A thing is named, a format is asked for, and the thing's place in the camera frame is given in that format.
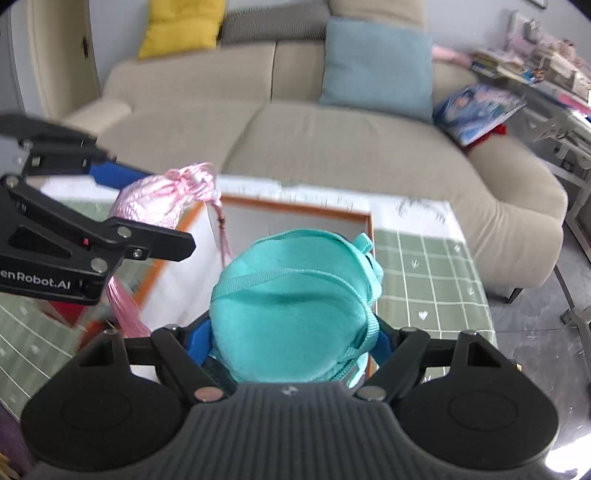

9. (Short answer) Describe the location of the orange cardboard shoe box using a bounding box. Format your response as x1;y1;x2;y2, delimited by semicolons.
74;194;376;384

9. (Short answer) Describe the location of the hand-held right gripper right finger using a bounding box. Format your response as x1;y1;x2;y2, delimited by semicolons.
353;316;518;402

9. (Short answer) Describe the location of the printed blue cushion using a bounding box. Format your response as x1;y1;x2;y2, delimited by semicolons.
433;83;527;147

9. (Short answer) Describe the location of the stack of books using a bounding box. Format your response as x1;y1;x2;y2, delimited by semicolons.
471;48;541;86

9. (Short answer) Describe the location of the pink tasselled pouch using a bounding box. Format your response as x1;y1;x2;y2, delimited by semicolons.
107;162;232;337

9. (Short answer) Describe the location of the houndstooth cushion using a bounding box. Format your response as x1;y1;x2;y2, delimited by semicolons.
221;0;331;46

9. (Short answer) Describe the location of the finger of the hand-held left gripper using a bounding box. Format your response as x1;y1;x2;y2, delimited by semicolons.
90;218;195;278
0;113;155;190

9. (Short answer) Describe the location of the beige sofa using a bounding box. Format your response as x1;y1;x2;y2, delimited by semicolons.
60;0;568;296

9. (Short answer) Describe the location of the red cloth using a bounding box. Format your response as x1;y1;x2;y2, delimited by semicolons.
475;124;508;144

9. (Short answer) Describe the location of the yellow cushion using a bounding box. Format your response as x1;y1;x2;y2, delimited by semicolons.
137;0;227;60

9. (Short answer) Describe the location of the cream door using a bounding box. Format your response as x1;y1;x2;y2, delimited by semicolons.
28;0;100;123

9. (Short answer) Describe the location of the white desk organiser shelf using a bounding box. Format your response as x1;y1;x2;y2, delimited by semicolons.
508;11;591;97

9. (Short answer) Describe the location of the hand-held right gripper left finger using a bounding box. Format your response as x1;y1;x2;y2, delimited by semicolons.
76;316;227;402

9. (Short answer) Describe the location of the purple fuzzy cloth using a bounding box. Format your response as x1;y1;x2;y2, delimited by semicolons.
0;406;33;480

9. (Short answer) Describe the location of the teal fabric bag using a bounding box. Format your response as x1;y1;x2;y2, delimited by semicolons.
209;229;384;388

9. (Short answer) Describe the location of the grey white study desk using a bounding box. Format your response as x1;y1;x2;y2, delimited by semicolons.
471;46;591;324

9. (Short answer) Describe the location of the beige cushion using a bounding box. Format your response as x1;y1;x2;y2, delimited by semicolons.
329;0;426;31

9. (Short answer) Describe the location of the green checked tablecloth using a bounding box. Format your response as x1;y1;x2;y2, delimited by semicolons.
0;173;498;416

